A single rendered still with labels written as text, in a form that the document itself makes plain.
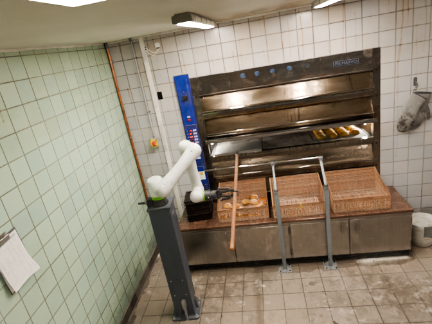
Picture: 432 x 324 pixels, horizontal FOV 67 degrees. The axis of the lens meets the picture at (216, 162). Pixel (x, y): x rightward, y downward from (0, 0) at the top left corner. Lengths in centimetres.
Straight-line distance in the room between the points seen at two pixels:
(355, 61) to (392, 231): 176
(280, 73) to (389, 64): 106
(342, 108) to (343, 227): 124
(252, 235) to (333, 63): 197
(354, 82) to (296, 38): 75
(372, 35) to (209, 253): 280
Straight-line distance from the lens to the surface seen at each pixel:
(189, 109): 368
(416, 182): 431
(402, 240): 394
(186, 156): 267
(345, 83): 372
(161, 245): 303
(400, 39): 383
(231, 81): 362
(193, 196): 288
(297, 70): 363
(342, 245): 379
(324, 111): 373
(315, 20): 362
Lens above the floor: 242
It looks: 20 degrees down
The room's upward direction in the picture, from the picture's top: 10 degrees counter-clockwise
